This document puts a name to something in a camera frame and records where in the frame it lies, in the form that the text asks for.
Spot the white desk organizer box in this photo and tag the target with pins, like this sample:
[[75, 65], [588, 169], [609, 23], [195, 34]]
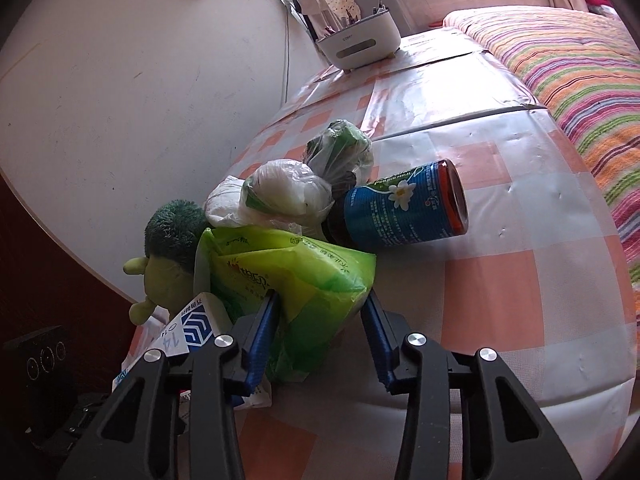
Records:
[[367, 41]]

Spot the green wrapper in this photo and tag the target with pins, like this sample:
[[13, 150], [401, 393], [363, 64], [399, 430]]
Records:
[[341, 155]]

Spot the white blue paper box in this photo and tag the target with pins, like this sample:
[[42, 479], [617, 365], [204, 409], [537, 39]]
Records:
[[204, 320]]

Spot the green plastic snack bag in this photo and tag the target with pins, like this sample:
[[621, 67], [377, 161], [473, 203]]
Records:
[[321, 285]]

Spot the green plush turtle toy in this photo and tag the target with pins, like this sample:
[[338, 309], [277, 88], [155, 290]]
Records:
[[170, 242]]

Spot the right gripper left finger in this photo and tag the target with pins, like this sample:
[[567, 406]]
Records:
[[135, 433]]

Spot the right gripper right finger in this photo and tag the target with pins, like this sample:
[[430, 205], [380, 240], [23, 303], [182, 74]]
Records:
[[505, 435]]

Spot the white green plastic bag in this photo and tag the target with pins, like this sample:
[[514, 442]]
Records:
[[287, 190]]

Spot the checkered plastic tablecloth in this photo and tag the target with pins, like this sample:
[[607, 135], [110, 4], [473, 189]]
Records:
[[540, 276]]

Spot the white knotted plastic bag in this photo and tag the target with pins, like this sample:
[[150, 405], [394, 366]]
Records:
[[223, 207]]

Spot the striped bed cover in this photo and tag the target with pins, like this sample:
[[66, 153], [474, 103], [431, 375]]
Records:
[[584, 69]]

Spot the blue cylindrical can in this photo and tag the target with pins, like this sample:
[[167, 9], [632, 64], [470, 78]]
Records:
[[419, 205]]

